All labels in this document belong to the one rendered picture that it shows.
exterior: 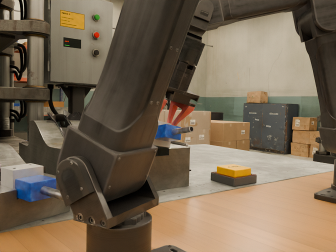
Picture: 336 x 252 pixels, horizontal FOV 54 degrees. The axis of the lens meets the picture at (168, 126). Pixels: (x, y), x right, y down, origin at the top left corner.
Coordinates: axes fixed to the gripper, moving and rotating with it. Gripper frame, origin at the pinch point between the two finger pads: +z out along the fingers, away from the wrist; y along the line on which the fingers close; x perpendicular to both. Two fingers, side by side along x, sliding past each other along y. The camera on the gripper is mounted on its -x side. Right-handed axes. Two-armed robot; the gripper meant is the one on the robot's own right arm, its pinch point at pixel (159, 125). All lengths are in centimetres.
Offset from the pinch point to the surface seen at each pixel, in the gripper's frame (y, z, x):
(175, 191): -3.9, 11.2, 8.4
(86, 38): -12, -7, -92
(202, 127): -284, 70, -289
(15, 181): 28.7, 9.6, 11.1
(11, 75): 4, 30, -148
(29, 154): 16.4, 23.4, -28.9
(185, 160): -7.3, 5.6, 3.9
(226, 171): -18.5, 5.9, 6.8
